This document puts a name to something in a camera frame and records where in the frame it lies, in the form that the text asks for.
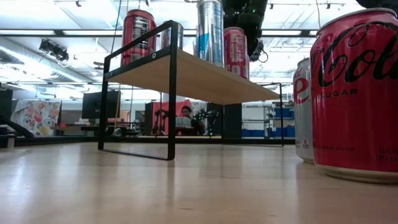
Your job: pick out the red Coca-Cola can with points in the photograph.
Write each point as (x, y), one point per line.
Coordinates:
(235, 49)

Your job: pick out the silver blue Red Bull can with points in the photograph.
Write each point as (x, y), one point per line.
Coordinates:
(210, 31)
(181, 37)

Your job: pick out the red energy drink can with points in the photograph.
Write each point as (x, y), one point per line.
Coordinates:
(136, 34)

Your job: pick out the silver Diet Coke can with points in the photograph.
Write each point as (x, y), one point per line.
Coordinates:
(303, 118)

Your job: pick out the red Coke Zero Sugar can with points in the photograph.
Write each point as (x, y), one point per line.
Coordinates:
(354, 109)

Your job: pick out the background black robot arm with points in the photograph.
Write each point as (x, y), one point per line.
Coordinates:
(206, 115)
(161, 121)

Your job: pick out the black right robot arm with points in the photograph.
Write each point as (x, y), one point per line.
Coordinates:
(379, 3)

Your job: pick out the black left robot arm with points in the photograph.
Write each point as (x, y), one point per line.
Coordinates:
(245, 18)

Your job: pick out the person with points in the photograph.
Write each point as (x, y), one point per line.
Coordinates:
(186, 112)

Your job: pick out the white basket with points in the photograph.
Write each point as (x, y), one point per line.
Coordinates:
(183, 122)

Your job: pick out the red backdrop panel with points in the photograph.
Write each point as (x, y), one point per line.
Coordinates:
(174, 107)

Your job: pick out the black cabinet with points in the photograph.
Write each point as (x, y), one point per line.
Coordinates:
(232, 121)

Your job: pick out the rack with blue bins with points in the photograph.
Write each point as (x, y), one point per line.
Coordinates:
(283, 113)

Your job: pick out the black monitor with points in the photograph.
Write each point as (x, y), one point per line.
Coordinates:
(99, 104)

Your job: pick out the black overhead beam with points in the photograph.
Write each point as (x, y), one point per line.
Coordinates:
(93, 32)

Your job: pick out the floral cloth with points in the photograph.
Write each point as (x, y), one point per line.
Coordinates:
(35, 118)

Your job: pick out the black panel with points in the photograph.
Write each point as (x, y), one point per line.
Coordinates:
(6, 104)

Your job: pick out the black ceiling camera cluster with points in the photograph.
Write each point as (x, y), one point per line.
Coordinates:
(54, 49)

